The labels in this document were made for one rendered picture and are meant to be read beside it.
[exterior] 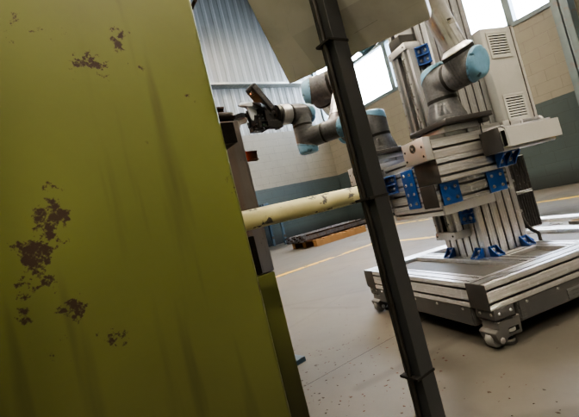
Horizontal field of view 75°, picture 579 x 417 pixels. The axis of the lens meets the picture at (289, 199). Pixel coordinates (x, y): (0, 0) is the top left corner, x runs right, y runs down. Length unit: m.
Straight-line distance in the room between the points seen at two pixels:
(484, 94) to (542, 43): 6.23
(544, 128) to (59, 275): 1.59
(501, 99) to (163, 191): 1.64
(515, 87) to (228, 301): 1.72
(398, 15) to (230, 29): 10.65
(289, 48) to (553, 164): 7.43
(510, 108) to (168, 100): 1.62
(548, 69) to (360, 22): 7.34
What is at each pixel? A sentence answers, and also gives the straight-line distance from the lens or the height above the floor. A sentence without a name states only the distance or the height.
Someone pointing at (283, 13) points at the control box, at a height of 1.04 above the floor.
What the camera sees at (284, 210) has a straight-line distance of 0.86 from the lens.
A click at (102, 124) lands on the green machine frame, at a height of 0.83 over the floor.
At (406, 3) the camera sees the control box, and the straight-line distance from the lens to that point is 0.88.
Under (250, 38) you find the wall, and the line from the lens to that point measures 11.62.
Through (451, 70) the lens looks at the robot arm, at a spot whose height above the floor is 0.99.
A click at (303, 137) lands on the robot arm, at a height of 0.88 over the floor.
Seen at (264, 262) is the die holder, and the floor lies 0.50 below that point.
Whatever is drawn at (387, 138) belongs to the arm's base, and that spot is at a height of 0.88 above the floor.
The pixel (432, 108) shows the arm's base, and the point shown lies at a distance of 1.64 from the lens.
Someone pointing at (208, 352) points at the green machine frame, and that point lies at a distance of 0.73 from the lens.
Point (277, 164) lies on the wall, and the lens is 10.44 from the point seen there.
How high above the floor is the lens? 0.60
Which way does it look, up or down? 3 degrees up
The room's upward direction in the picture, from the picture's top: 14 degrees counter-clockwise
